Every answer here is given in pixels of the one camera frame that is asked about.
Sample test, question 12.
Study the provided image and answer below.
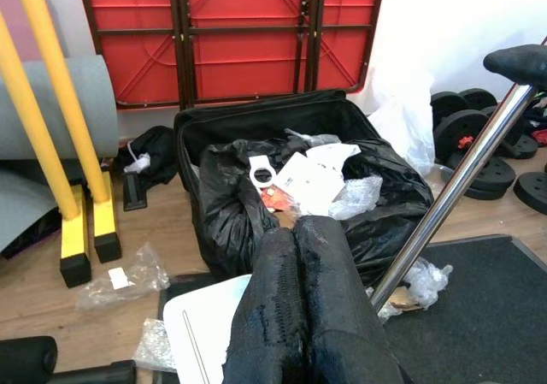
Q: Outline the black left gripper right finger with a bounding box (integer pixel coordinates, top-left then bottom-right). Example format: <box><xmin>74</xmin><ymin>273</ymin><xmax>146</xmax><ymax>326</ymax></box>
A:
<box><xmin>293</xmin><ymin>215</ymin><xmax>406</xmax><ymax>384</ymax></box>

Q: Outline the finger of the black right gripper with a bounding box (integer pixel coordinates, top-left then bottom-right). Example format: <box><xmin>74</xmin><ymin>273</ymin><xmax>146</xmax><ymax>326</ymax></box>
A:
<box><xmin>482</xmin><ymin>44</ymin><xmax>547</xmax><ymax>93</ymax></box>

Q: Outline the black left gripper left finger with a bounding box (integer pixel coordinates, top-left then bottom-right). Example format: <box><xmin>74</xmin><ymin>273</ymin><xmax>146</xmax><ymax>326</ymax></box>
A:
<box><xmin>221</xmin><ymin>225</ymin><xmax>309</xmax><ymax>384</ymax></box>

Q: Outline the black floor mat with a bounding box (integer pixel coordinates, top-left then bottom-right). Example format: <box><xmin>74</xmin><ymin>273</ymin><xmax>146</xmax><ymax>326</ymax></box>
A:
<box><xmin>156</xmin><ymin>233</ymin><xmax>547</xmax><ymax>384</ymax></box>

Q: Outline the black weight plate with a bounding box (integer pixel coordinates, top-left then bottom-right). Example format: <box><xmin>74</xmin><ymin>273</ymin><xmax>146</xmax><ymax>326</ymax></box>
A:
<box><xmin>432</xmin><ymin>109</ymin><xmax>492</xmax><ymax>165</ymax></box>
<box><xmin>429</xmin><ymin>92</ymin><xmax>471</xmax><ymax>122</ymax></box>
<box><xmin>506</xmin><ymin>133</ymin><xmax>539</xmax><ymax>161</ymax></box>
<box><xmin>439</xmin><ymin>156</ymin><xmax>517</xmax><ymax>201</ymax></box>
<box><xmin>512</xmin><ymin>171</ymin><xmax>547</xmax><ymax>216</ymax></box>
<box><xmin>459</xmin><ymin>87</ymin><xmax>499</xmax><ymax>112</ymax></box>

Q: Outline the brown cardboard piece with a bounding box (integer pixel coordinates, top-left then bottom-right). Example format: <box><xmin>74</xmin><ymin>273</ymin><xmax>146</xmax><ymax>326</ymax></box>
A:
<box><xmin>389</xmin><ymin>288</ymin><xmax>423</xmax><ymax>313</ymax></box>

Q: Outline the colourful clothes pile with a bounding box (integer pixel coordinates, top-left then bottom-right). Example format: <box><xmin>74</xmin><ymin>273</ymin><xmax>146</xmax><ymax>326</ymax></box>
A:
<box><xmin>527</xmin><ymin>95</ymin><xmax>547</xmax><ymax>145</ymax></box>

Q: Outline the white dustpan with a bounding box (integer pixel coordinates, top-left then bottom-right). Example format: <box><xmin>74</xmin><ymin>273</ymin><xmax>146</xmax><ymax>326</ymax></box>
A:
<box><xmin>162</xmin><ymin>274</ymin><xmax>254</xmax><ymax>384</ymax></box>

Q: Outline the clear plastic bag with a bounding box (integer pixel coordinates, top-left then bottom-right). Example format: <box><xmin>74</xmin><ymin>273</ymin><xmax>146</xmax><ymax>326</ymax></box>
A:
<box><xmin>370</xmin><ymin>257</ymin><xmax>455</xmax><ymax>322</ymax></box>
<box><xmin>75</xmin><ymin>241</ymin><xmax>172</xmax><ymax>313</ymax></box>
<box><xmin>133</xmin><ymin>316</ymin><xmax>177</xmax><ymax>375</ymax></box>

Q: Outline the black garbage bag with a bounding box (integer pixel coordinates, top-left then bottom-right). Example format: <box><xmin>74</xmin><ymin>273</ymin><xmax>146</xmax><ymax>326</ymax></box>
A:
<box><xmin>197</xmin><ymin>137</ymin><xmax>436</xmax><ymax>281</ymax></box>

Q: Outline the red orange packet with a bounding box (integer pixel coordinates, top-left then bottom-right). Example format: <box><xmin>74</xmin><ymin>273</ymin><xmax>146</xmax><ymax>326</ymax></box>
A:
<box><xmin>260</xmin><ymin>186</ymin><xmax>303</xmax><ymax>214</ymax></box>

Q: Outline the clear bubble wrap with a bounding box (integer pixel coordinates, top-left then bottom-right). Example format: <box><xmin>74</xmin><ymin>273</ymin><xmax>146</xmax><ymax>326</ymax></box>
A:
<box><xmin>327</xmin><ymin>173</ymin><xmax>385</xmax><ymax>222</ymax></box>

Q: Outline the white plastic bag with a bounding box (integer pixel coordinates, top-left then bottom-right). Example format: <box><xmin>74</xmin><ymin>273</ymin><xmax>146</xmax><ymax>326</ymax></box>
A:
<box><xmin>366</xmin><ymin>65</ymin><xmax>438</xmax><ymax>179</ymax></box>

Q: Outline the white paper card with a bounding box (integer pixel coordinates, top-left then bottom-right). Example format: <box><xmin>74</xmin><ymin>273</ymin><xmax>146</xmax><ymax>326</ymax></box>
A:
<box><xmin>273</xmin><ymin>151</ymin><xmax>346</xmax><ymax>219</ymax></box>

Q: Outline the white paper envelope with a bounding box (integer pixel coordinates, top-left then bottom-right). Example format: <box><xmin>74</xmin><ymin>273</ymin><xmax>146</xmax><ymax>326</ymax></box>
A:
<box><xmin>305</xmin><ymin>143</ymin><xmax>363</xmax><ymax>174</ymax></box>

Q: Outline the clear plastic wrap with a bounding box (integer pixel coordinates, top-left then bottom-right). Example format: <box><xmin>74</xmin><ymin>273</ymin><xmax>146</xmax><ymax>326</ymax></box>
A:
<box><xmin>284</xmin><ymin>127</ymin><xmax>343</xmax><ymax>148</ymax></box>

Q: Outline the black rectangular block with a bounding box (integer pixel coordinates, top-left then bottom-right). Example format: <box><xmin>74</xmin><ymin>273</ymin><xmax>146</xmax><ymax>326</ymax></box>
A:
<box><xmin>122</xmin><ymin>172</ymin><xmax>149</xmax><ymax>213</ymax></box>

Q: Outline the black foam roller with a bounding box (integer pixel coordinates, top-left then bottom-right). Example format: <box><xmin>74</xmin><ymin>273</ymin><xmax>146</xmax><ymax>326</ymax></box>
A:
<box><xmin>0</xmin><ymin>335</ymin><xmax>59</xmax><ymax>384</ymax></box>
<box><xmin>44</xmin><ymin>359</ymin><xmax>138</xmax><ymax>384</ymax></box>

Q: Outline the black suitcase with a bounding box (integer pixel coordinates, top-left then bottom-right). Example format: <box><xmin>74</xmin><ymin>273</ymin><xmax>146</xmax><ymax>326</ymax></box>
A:
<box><xmin>172</xmin><ymin>88</ymin><xmax>436</xmax><ymax>283</ymax></box>

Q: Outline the white crumpled plastic piece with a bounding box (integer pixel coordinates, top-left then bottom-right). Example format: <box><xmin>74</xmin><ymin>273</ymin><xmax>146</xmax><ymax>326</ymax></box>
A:
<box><xmin>123</xmin><ymin>142</ymin><xmax>154</xmax><ymax>175</ymax></box>

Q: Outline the black clothing lump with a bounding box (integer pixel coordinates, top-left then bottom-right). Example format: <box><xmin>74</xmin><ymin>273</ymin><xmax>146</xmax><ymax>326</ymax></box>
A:
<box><xmin>114</xmin><ymin>125</ymin><xmax>181</xmax><ymax>188</ymax></box>

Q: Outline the grey rolled mat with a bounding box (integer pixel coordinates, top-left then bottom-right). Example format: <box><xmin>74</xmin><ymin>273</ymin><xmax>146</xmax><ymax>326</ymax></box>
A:
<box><xmin>0</xmin><ymin>54</ymin><xmax>121</xmax><ymax>255</ymax></box>

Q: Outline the red folding table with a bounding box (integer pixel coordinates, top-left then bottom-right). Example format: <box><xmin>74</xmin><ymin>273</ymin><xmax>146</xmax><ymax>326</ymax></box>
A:
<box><xmin>75</xmin><ymin>0</ymin><xmax>389</xmax><ymax>110</ymax></box>

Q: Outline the white plastic ring piece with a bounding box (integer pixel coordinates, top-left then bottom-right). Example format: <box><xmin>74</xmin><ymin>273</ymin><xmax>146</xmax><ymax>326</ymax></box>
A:
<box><xmin>249</xmin><ymin>155</ymin><xmax>286</xmax><ymax>189</ymax></box>

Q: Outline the yellow metal exercise frame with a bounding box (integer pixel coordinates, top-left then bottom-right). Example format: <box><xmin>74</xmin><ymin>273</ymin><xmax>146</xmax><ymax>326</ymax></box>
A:
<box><xmin>0</xmin><ymin>0</ymin><xmax>124</xmax><ymax>290</ymax></box>

